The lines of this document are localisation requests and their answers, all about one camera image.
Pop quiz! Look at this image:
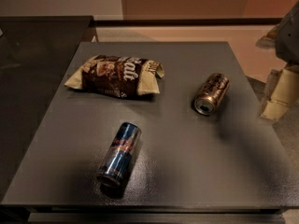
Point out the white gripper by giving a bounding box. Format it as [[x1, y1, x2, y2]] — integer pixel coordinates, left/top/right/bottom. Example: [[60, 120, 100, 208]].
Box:
[[260, 2, 299, 121]]

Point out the orange soda can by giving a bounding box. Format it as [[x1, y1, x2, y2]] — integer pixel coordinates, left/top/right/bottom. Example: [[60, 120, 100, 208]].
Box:
[[193, 73, 230, 116]]

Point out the blue energy drink can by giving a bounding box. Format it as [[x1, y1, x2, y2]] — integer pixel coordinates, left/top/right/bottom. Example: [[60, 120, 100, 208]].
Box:
[[97, 122, 141, 188]]

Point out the brown chip bag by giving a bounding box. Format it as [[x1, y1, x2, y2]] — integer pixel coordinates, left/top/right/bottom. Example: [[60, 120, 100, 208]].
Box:
[[65, 55, 164, 99]]

